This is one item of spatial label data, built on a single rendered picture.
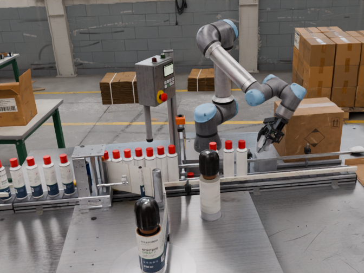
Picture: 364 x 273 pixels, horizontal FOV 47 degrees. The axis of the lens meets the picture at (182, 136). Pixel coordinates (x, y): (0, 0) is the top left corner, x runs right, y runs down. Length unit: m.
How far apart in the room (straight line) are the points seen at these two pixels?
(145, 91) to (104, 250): 0.70
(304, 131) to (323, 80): 2.87
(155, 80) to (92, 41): 5.76
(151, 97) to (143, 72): 0.11
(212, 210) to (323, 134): 0.83
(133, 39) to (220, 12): 1.53
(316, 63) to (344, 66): 0.32
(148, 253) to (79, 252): 0.36
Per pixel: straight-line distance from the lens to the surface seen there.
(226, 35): 2.07
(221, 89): 2.18
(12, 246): 1.92
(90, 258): 1.66
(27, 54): 8.06
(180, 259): 1.57
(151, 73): 1.81
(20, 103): 3.29
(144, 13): 7.24
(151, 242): 1.41
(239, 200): 1.90
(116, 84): 5.89
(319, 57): 5.01
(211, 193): 1.70
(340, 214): 1.97
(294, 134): 2.24
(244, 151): 1.97
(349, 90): 5.21
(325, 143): 2.32
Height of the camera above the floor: 1.91
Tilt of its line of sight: 24 degrees down
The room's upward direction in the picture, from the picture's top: 3 degrees counter-clockwise
